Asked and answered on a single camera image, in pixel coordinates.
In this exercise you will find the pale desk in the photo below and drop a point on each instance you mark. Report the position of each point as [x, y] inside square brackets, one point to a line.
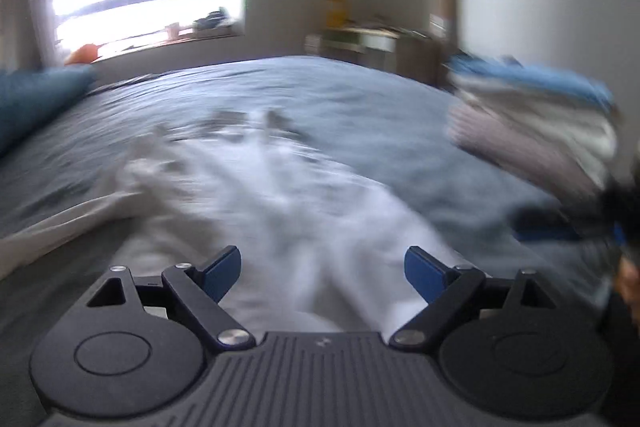
[380, 44]

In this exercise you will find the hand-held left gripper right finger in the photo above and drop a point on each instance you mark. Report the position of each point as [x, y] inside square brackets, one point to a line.
[422, 272]

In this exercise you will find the small pink pot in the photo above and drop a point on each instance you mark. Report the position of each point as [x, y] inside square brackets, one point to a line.
[173, 31]

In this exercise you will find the orange object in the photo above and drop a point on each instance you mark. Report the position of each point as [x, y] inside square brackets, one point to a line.
[81, 55]

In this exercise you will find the dark cloth bundle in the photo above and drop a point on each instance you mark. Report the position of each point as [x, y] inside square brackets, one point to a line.
[212, 22]

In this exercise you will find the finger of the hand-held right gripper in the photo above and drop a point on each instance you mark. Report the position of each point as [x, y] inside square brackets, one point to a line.
[550, 234]

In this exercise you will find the person's right hand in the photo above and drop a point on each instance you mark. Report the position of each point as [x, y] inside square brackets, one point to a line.
[631, 279]

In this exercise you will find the yellow box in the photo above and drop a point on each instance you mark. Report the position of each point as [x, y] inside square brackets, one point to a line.
[336, 11]

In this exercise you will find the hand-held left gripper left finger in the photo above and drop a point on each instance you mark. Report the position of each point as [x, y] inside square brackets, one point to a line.
[223, 272]

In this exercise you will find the white shirt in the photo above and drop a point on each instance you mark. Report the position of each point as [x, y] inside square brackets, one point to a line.
[280, 207]

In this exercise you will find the white folded cloth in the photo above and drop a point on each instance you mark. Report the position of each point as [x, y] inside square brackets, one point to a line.
[560, 122]

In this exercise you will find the teal pillow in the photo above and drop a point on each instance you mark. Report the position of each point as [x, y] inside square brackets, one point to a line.
[35, 102]

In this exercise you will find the blue folded towel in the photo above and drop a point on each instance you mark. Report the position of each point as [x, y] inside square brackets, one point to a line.
[545, 79]

